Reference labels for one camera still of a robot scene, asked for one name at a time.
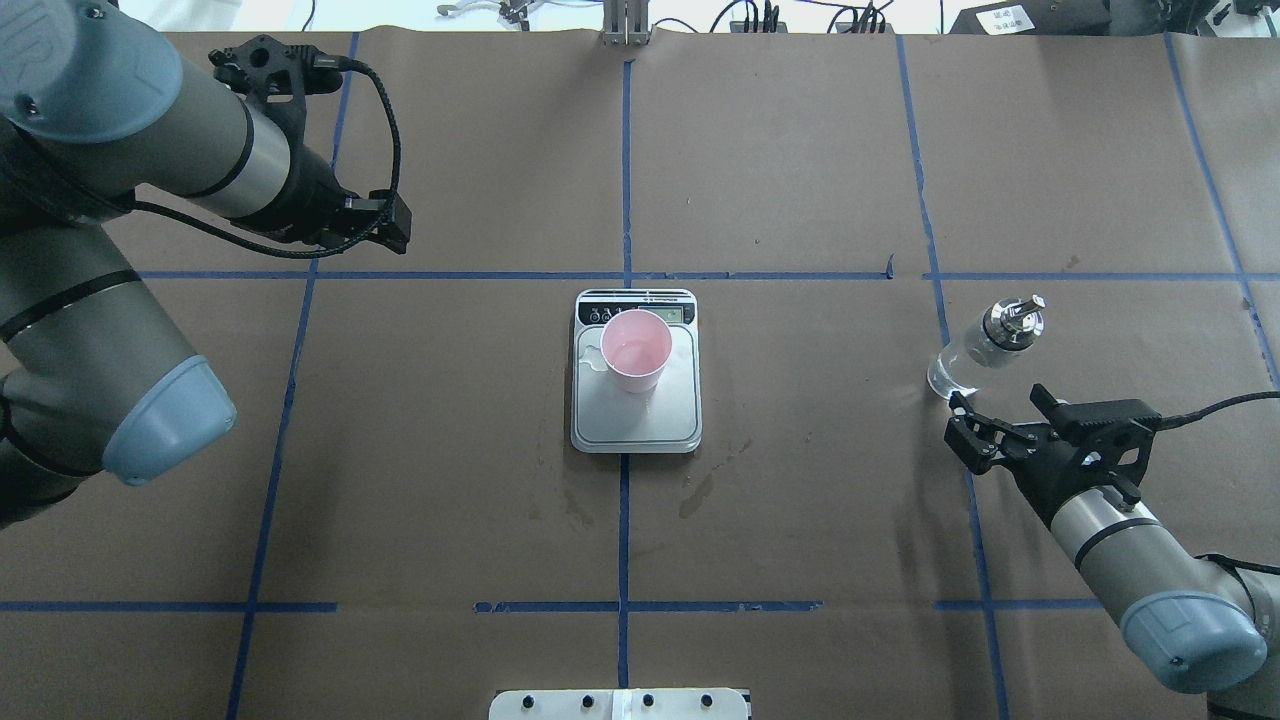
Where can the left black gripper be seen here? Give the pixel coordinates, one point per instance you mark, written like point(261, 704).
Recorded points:
point(312, 190)

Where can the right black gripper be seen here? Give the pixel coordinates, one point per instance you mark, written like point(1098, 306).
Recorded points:
point(1030, 466)

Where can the clear glass sauce bottle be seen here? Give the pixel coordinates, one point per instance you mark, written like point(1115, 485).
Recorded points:
point(1007, 330)

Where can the pink paper cup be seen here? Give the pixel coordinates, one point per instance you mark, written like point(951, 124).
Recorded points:
point(636, 346)

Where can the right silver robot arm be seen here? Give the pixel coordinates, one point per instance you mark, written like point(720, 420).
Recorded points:
point(1202, 624)

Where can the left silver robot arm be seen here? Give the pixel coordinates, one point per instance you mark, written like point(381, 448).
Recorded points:
point(103, 117)

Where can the silver digital kitchen scale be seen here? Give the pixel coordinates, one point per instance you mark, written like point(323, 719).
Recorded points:
point(606, 419)

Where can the black box with label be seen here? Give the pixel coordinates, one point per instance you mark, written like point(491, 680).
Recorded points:
point(1051, 18)

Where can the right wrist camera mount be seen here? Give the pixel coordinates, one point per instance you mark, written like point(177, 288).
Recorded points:
point(1104, 443)

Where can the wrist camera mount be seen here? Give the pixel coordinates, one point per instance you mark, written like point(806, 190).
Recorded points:
point(277, 78)
point(1104, 443)

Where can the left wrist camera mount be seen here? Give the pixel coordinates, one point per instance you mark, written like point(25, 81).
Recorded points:
point(277, 78)

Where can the aluminium frame post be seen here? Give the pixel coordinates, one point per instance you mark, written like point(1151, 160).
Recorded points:
point(626, 23)

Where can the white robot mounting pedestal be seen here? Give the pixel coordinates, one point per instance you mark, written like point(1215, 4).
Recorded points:
point(623, 703)

